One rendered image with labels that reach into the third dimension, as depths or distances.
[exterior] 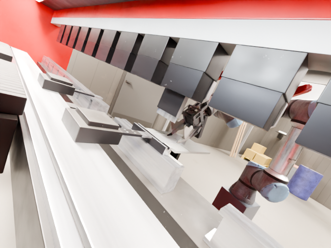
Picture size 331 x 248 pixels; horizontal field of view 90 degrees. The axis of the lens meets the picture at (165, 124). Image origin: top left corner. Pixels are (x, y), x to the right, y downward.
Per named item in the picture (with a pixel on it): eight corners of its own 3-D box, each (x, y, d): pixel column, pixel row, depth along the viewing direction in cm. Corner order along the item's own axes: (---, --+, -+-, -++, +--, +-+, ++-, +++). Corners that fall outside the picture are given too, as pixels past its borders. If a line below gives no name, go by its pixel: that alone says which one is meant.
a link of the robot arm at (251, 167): (251, 180, 108) (262, 162, 105) (264, 193, 94) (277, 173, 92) (235, 173, 106) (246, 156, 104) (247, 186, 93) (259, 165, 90)
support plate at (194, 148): (209, 154, 75) (210, 152, 75) (175, 153, 55) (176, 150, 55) (181, 136, 86) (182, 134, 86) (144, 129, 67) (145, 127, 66)
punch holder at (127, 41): (139, 77, 79) (152, 43, 76) (124, 70, 73) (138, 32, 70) (123, 70, 89) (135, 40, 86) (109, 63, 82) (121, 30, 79)
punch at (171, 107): (176, 123, 56) (188, 98, 54) (173, 123, 54) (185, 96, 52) (158, 112, 62) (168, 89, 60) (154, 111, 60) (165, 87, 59)
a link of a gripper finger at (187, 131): (174, 134, 61) (186, 118, 66) (177, 144, 65) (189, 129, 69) (181, 137, 59) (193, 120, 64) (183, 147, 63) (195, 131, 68)
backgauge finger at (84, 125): (157, 147, 54) (163, 134, 54) (74, 142, 35) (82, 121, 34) (138, 131, 62) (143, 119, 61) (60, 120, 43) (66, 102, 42)
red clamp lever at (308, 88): (310, 85, 40) (265, 99, 46) (311, 79, 37) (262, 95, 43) (313, 92, 40) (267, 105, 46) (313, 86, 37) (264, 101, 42)
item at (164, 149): (168, 155, 57) (171, 147, 56) (162, 155, 54) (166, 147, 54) (136, 129, 69) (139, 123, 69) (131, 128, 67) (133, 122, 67)
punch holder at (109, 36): (119, 68, 92) (130, 39, 89) (105, 62, 85) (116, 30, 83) (108, 63, 101) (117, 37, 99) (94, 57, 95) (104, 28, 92)
